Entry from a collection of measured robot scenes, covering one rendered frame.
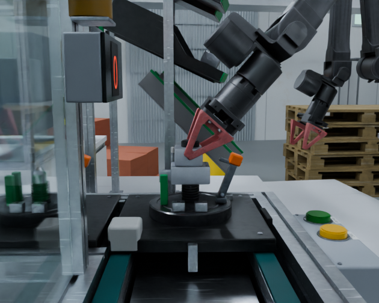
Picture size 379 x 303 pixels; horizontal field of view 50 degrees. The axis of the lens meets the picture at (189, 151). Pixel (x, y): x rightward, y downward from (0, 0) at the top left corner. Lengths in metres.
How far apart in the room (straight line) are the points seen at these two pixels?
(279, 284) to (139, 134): 7.57
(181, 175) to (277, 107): 7.93
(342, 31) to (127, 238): 0.97
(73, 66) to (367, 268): 0.43
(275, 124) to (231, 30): 7.96
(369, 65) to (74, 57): 1.08
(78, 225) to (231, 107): 0.30
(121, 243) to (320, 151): 3.83
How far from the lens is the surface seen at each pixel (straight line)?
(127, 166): 3.91
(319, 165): 4.38
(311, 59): 8.83
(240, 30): 0.67
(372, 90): 9.46
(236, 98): 0.65
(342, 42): 1.35
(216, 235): 0.61
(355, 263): 0.59
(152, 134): 8.05
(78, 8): 0.48
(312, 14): 0.74
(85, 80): 0.43
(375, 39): 1.40
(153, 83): 0.91
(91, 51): 0.43
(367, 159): 4.61
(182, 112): 0.89
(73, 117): 0.49
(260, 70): 0.66
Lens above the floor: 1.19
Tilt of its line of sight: 10 degrees down
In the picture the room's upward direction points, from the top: straight up
